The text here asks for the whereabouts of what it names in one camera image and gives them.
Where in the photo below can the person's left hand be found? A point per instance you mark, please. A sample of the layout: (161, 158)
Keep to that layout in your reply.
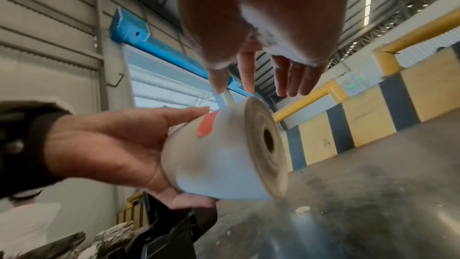
(107, 144)

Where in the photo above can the person's right hand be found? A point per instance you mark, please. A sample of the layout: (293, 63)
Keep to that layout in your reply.
(258, 4)

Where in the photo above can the red sticker tab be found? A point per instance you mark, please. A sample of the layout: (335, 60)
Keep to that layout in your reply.
(205, 127)

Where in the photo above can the black printer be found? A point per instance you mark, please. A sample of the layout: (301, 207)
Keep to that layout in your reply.
(161, 240)

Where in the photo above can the white paper roll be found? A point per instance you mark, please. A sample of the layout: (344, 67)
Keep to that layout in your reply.
(222, 167)

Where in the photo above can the black wristband with marker tags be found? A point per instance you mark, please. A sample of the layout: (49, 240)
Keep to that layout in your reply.
(21, 144)

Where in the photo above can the mottled plastic bag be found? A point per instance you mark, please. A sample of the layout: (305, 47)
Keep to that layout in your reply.
(61, 245)

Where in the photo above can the yellow black striped barrier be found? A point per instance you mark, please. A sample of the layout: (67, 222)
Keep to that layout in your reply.
(366, 121)

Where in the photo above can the white round sticker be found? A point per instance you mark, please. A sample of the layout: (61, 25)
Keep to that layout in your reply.
(302, 209)

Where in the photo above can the long yellow guard rail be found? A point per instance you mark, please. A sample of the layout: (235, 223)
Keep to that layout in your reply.
(305, 101)

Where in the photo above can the blue door frame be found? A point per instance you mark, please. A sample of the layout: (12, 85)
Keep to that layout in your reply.
(129, 30)

